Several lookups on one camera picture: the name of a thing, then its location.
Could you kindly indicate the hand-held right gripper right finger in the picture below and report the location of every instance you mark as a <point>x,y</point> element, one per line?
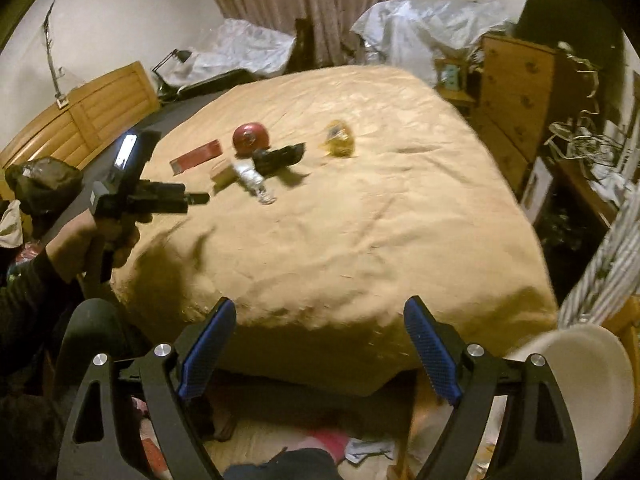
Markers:
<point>432,355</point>

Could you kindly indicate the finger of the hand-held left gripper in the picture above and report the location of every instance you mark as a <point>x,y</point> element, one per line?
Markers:
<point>197,198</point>

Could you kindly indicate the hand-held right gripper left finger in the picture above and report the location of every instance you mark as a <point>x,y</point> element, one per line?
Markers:
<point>207,350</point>

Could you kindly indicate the black garbage bag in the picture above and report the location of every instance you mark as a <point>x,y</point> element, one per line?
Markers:
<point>45,185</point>

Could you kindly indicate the person's left hand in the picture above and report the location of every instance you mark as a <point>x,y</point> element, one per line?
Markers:
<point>75,245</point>

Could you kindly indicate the small brown carton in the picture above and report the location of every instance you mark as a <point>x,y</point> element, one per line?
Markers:
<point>222,176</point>

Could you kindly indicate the flat red box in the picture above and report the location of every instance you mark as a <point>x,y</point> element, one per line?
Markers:
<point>197,156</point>

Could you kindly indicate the crumpled silver white wrapper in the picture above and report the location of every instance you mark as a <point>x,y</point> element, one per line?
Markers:
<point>252,180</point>

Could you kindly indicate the grey bed sheet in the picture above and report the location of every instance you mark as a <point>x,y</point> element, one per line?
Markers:
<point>170,115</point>

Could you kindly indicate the black plastic tray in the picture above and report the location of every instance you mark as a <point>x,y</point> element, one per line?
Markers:
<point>277,157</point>

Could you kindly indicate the wooden headboard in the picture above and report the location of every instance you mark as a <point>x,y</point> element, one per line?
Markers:
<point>95,105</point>

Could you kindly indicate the pink cloth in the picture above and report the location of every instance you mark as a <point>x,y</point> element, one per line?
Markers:
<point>330,442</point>

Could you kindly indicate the black desk lamp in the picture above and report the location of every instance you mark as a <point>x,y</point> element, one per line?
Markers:
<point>172,57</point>

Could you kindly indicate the yellow plastic wrapper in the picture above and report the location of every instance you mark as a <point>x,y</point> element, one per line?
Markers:
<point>340,140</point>

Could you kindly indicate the clear plastic cover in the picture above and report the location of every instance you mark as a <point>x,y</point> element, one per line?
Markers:
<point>430,25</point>
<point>240,47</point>

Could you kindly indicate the black chair back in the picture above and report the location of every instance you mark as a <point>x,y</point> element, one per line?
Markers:
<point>304,45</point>

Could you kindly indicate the striped cloth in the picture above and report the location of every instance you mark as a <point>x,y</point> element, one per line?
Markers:
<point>605,270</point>

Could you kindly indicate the dark wooden desk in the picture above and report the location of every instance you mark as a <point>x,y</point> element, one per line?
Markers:
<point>587,190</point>

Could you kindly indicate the brown curtain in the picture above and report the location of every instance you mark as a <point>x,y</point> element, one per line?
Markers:
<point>330,5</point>

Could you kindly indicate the wooden dresser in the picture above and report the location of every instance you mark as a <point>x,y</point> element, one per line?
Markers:
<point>515,95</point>

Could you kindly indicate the small teal box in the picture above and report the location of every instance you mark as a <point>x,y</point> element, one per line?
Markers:
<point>452,76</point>

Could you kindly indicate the black monitor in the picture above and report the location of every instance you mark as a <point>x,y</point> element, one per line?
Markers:
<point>565,20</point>

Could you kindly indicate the white picture frame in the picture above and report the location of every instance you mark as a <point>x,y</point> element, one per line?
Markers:
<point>537,190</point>

